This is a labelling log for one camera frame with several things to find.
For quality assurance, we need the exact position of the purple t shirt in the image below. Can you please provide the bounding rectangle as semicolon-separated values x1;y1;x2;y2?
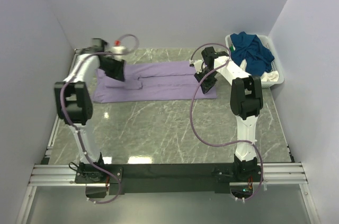
91;60;218;103

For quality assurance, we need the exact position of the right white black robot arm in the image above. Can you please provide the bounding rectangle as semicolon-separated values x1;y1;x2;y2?
189;43;263;174

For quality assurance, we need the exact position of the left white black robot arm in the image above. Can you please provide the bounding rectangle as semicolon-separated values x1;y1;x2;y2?
54;38;129;173

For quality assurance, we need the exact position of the blue t shirt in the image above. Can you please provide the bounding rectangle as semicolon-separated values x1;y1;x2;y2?
230;32;274;77

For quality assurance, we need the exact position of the white cloth in basket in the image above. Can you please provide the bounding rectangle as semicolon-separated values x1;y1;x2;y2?
240;59;279;82

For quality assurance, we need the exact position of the white laundry basket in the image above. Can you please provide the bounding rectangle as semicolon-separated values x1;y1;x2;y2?
225;32;284;88

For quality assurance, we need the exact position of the black base beam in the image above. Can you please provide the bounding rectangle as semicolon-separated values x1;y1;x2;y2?
74;163;264;198

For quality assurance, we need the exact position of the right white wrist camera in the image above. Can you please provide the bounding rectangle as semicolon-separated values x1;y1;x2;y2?
189;60;204;74

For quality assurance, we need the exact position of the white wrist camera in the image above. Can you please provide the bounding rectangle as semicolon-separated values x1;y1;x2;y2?
189;60;204;74
109;40;128;61

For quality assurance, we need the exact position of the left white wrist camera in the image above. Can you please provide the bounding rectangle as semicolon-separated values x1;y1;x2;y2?
109;40;128;61

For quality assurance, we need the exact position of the aluminium rail frame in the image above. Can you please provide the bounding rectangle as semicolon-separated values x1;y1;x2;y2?
14;49;321;224

